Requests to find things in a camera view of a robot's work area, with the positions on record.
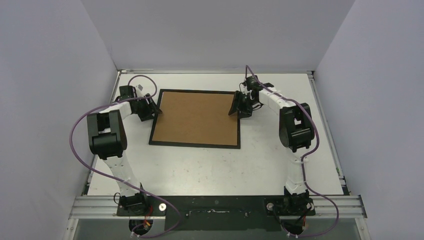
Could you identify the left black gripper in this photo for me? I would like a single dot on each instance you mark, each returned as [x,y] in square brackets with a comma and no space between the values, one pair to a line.
[151,108]

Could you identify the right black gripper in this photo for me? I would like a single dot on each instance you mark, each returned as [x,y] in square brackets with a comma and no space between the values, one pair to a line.
[242,105]

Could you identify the brown cardboard backing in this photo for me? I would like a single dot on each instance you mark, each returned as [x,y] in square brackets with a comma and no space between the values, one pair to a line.
[197,117]

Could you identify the black picture frame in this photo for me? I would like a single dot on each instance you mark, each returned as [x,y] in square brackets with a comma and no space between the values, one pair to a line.
[195,145]

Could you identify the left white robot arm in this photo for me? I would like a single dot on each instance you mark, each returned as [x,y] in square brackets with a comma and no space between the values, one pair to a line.
[108,140]

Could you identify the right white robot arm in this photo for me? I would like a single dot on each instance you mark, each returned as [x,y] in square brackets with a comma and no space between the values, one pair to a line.
[295,132]

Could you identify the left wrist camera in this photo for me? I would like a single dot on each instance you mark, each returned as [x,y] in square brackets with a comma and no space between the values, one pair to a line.
[139,88]

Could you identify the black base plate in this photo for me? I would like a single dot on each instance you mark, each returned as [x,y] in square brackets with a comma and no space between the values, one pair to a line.
[217,213]

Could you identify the aluminium front rail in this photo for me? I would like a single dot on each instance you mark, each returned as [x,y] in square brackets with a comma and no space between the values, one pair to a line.
[104,207]

